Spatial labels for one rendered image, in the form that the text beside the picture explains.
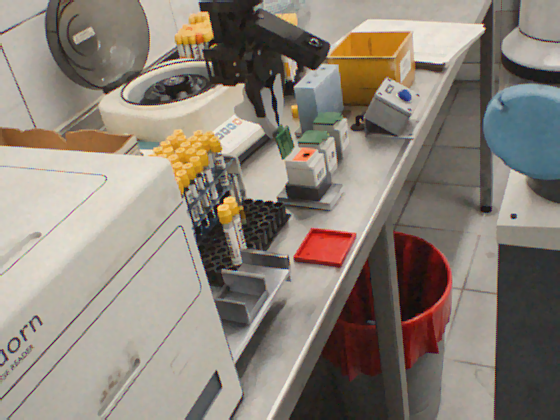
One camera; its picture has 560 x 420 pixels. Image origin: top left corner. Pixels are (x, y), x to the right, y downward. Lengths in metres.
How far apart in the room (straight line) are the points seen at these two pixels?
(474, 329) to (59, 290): 1.65
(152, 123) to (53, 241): 0.66
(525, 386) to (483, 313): 0.97
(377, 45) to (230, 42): 0.49
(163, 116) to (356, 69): 0.37
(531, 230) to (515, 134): 0.19
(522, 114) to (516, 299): 0.35
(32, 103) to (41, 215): 0.80
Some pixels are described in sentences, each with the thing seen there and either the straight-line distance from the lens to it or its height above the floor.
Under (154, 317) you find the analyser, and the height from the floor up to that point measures 1.07.
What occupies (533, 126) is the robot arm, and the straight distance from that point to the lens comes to 0.68.
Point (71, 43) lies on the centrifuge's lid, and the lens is 1.32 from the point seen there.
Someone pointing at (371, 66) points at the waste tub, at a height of 0.96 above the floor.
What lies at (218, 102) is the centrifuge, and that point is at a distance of 1.13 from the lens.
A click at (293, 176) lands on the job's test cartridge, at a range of 0.95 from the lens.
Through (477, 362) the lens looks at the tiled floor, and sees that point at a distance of 1.90.
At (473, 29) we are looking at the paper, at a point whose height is 0.89.
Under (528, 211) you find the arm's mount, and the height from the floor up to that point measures 0.91.
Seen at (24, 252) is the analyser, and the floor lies 1.17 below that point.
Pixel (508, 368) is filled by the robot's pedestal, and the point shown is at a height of 0.62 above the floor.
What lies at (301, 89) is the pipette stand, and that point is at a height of 0.97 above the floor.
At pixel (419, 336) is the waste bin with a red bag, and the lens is 1.43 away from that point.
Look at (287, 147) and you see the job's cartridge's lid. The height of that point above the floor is 0.96.
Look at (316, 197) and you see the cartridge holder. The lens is 0.95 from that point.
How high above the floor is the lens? 1.40
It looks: 33 degrees down
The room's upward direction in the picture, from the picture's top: 12 degrees counter-clockwise
